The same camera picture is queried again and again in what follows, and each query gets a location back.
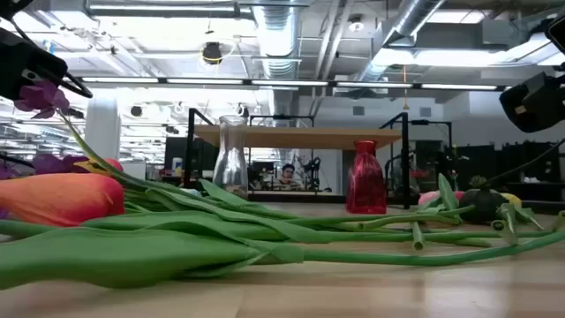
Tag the clear glass vase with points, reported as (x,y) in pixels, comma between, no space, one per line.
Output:
(230,168)

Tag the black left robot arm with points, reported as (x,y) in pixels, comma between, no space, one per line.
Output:
(11,6)

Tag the wooden shelf with black legs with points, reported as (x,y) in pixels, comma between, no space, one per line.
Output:
(300,138)

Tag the purple flower bunch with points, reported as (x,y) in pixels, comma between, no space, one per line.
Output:
(42,97)

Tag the small green plant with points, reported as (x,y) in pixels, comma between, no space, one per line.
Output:
(479,182)

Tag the long ceiling light bar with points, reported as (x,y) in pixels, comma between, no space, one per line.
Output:
(119,80)

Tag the white column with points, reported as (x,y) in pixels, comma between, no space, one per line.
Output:
(102,128)

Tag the black tulip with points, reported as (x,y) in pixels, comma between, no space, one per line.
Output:
(483,206)

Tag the pink tulip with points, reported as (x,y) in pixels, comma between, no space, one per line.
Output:
(430,197)

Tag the black round ceiling speaker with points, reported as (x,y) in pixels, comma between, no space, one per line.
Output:
(212,53)

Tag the red glass vase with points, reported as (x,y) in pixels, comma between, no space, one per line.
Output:
(365,185)

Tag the white and blue tulip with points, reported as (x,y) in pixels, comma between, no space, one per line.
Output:
(192,192)

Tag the person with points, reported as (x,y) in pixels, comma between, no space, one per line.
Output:
(287,174)

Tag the silver ventilation duct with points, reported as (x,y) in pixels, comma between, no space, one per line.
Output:
(278,35)
(410,15)

